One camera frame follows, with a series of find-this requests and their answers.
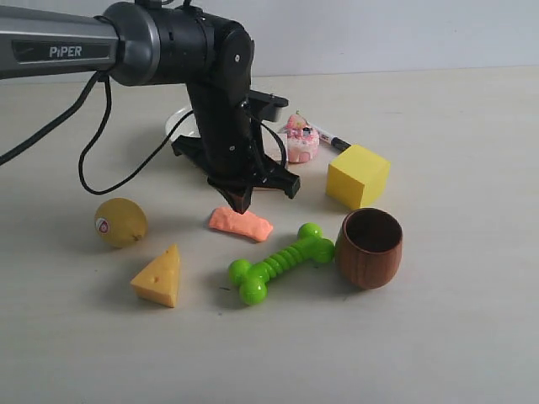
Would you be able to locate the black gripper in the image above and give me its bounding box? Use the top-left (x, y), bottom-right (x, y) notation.
top-left (173, 83), bottom-right (301, 214)

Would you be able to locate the orange toy piece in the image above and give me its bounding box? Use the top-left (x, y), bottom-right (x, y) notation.
top-left (208, 206), bottom-right (274, 242)

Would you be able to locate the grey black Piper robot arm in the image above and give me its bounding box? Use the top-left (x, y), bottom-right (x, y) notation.
top-left (1, 1), bottom-right (301, 213)

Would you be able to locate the green bone dog toy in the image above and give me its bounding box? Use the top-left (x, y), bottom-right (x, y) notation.
top-left (227, 223), bottom-right (335, 306)

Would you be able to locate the pink cake toy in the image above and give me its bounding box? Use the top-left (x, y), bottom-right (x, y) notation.
top-left (282, 112), bottom-right (320, 163)

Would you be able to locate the white ceramic bowl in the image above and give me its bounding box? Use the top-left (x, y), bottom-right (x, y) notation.
top-left (165, 106), bottom-right (200, 142)

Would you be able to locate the white black marker pen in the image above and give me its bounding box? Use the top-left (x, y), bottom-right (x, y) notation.
top-left (310, 123), bottom-right (350, 152)

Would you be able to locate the yellow cheese wedge toy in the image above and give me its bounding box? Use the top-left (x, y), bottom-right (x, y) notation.
top-left (130, 244), bottom-right (181, 308)

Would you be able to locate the yellow cube block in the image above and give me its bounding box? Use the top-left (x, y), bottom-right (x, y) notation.
top-left (326, 145), bottom-right (391, 210)

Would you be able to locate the yellow lemon with sticker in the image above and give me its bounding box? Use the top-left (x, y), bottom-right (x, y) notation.
top-left (93, 198), bottom-right (148, 248)

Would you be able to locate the brown wooden cup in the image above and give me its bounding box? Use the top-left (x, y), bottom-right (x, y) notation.
top-left (334, 207), bottom-right (403, 290)

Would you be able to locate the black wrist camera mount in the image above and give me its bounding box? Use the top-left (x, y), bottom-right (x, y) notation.
top-left (248, 89), bottom-right (289, 122)

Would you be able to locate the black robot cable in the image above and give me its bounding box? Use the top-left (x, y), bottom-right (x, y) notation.
top-left (0, 71), bottom-right (195, 196)

